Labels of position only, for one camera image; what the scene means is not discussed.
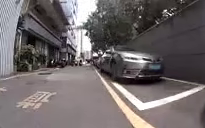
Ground grey concrete wall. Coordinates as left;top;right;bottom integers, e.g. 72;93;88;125
122;0;205;85

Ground manhole cover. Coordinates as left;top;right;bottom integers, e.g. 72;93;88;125
37;71;53;76

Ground pale ribbed building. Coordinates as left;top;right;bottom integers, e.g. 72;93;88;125
0;0;26;81

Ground row of parked vehicles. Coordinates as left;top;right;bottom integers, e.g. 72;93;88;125
89;50;106;69

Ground grey building with balconies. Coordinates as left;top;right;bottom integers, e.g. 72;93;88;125
14;0;80;71

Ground row of trees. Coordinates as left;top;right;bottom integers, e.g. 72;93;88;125
82;0;198;54

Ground green bushes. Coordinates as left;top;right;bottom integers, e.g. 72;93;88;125
14;43;48;73

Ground grey asphalt road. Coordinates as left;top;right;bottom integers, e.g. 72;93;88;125
0;63;205;128

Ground grey car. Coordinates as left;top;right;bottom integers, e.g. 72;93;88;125
99;46;165;83

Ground row of parked scooters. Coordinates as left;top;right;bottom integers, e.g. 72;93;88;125
47;57;88;68

